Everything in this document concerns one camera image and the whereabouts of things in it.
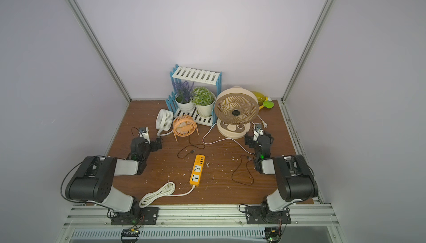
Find blue white plant shelf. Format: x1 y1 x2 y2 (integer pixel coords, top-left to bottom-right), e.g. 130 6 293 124
165 64 222 126

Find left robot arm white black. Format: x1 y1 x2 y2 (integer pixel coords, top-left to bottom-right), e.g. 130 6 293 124
60 137 163 213

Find lavender plant white pot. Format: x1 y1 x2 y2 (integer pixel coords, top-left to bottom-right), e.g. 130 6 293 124
173 81 195 112

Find small white fan at back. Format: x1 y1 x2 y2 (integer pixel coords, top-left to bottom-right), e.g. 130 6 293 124
155 109 174 136

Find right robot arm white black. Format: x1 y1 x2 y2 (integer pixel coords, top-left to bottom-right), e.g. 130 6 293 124
244 134 319 215

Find large beige desk fan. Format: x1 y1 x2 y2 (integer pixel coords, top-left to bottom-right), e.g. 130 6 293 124
214 86 259 139

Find yellow watering can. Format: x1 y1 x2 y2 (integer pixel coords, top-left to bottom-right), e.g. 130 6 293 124
252 91 272 106

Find green plant white pot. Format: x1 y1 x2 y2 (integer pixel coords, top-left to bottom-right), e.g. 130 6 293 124
191 87 216 117

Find small orange desk fan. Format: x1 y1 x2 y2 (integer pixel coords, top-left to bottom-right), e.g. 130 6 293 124
173 114 199 142

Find white power strip cord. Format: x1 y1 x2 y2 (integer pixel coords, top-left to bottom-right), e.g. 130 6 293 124
139 181 197 209

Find orange power strip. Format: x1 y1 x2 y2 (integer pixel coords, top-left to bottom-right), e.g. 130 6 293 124
190 155 205 186

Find aluminium front rail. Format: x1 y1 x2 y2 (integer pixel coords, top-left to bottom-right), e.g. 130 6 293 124
56 204 347 243

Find white fan power cable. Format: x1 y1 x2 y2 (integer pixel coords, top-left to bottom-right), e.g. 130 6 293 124
201 114 268 155

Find black usb cable orange fan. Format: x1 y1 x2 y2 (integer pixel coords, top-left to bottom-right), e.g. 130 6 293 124
176 137 206 159

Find green yellow toy shovel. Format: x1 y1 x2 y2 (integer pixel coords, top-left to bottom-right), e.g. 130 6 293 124
259 101 275 109

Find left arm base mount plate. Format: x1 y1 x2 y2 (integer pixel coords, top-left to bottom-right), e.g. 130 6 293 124
110 205 160 225

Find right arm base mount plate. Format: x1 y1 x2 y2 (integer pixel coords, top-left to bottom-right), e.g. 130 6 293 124
238 204 292 225

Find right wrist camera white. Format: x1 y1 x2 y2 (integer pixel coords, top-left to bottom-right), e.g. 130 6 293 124
253 123 264 142

